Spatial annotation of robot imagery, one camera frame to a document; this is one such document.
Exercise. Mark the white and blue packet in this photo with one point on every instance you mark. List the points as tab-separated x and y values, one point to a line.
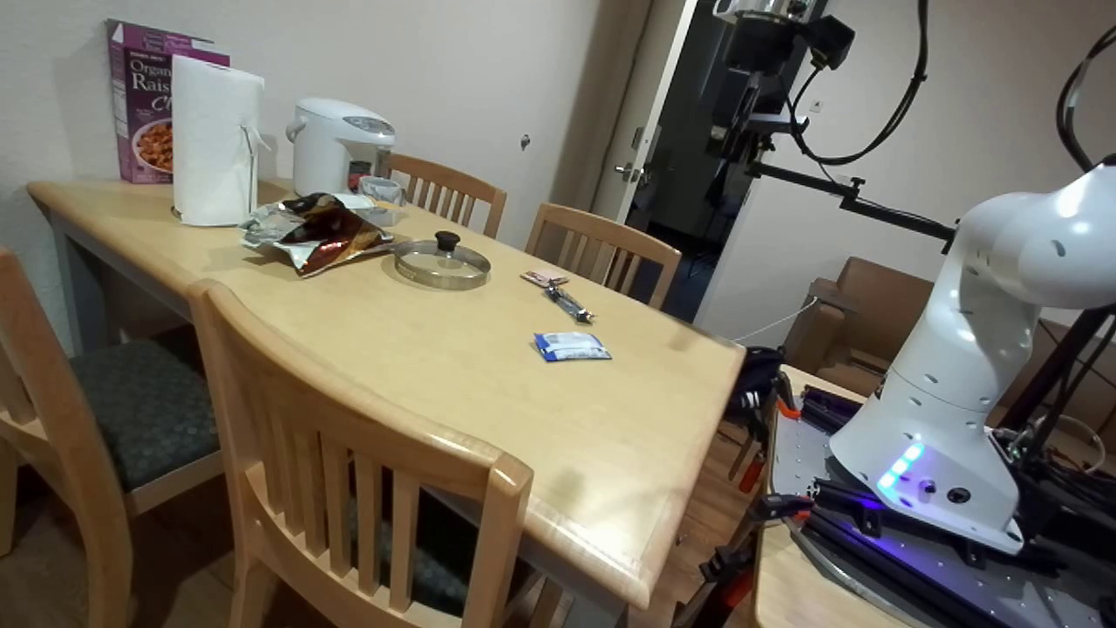
571	346

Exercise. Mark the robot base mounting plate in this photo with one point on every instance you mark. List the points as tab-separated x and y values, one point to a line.
919	569

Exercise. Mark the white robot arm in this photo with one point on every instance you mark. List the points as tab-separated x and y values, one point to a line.
921	440

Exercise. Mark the dark KIND snack bar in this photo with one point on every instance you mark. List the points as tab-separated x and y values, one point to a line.
574	308

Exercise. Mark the wooden chair back right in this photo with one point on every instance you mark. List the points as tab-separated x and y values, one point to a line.
604	252

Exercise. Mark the wooden chair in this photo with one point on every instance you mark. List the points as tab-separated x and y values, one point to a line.
604	252
450	193
326	486
113	433

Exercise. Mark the glass pot lid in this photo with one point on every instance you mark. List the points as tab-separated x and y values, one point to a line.
441	261

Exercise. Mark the wooden chair back left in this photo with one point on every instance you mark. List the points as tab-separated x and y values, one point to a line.
450	193

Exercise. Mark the wooden chair front near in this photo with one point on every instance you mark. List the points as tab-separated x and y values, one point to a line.
326	486

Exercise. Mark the cardboard box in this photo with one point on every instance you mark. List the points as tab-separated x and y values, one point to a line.
856	322

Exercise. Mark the white electric water boiler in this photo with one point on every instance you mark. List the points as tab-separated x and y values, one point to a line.
335	143

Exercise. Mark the wooden chair front left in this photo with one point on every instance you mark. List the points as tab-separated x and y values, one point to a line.
113	433

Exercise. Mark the purple cereal box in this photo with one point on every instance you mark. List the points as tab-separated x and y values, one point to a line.
141	95

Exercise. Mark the black camera tripod rig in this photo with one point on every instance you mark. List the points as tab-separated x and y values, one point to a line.
776	52

